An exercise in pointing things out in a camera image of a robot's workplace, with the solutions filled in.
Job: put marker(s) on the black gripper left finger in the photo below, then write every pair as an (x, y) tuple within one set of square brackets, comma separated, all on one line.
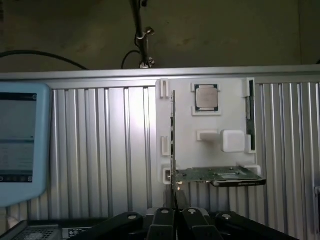
[(161, 225)]

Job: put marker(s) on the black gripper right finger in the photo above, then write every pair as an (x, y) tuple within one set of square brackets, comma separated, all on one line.
[(197, 225)]

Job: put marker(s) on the green RAM stick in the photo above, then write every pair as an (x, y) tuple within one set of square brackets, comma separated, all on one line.
[(250, 117)]

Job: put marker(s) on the green graphics card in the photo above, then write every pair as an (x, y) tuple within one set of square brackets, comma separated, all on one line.
[(212, 173)]

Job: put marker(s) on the white printed parts rack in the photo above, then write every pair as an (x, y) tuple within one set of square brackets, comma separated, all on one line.
[(185, 140)]

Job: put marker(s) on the open grey PC case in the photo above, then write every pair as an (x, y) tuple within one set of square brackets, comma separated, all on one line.
[(37, 230)]

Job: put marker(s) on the silver CPU chip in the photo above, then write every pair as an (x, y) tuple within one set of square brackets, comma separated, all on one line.
[(207, 98)]

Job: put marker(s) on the light blue teach pendant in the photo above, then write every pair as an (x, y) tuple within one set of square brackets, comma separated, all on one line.
[(20, 140)]

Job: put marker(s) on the metal stand pole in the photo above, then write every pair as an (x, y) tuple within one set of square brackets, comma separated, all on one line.
[(143, 40)]

